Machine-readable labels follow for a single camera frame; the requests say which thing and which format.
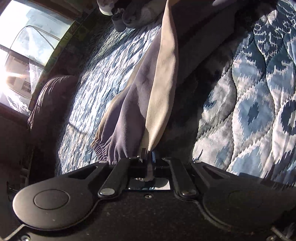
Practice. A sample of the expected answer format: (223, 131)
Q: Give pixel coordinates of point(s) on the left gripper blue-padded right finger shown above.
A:
(175, 171)

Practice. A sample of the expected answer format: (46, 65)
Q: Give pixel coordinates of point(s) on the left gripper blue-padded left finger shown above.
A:
(136, 167)

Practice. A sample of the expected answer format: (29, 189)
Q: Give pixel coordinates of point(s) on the lavender and beige garment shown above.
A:
(143, 92)

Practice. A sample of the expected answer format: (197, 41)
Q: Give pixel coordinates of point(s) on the left stack folded grey clothes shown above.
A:
(131, 14)

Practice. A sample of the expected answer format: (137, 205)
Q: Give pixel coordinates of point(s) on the blue patterned quilted bedspread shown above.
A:
(235, 112)

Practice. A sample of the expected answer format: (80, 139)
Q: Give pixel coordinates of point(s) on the mauve pillow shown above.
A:
(50, 109)

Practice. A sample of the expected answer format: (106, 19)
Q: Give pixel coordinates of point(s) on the window with frame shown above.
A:
(29, 35)

